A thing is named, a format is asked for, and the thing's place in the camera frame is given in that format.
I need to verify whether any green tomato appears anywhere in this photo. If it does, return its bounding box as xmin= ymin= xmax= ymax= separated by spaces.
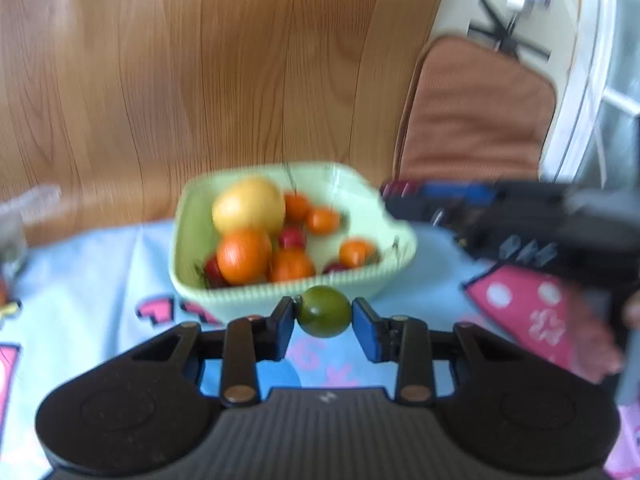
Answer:
xmin=296 ymin=285 xmax=352 ymax=338

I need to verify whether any person's right hand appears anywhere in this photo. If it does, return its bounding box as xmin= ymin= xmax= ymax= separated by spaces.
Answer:
xmin=623 ymin=292 xmax=640 ymax=330

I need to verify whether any orange mandarin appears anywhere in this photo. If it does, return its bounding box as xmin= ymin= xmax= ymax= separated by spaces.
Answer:
xmin=216 ymin=228 xmax=272 ymax=286

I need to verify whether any small orange tomato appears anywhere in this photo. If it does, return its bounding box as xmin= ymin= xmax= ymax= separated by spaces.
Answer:
xmin=338 ymin=238 xmax=378 ymax=269

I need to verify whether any brown seat cushion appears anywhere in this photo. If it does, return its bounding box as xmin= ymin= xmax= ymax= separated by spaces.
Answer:
xmin=393 ymin=35 xmax=556 ymax=180

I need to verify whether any light green fruit bowl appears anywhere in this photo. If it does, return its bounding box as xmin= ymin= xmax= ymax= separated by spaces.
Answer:
xmin=169 ymin=162 xmax=418 ymax=322

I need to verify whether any large yellow pear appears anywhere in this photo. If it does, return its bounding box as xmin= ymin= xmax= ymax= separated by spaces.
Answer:
xmin=212 ymin=177 xmax=285 ymax=235

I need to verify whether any blue cartoon pig tablecloth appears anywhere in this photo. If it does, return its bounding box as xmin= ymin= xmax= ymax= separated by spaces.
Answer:
xmin=0 ymin=219 xmax=640 ymax=480

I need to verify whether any clear plastic fruit bag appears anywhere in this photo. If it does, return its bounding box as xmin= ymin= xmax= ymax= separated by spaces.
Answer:
xmin=0 ymin=184 xmax=62 ymax=284

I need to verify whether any wooden panel backboard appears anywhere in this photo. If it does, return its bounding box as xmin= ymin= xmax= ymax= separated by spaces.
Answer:
xmin=1 ymin=0 xmax=440 ymax=245

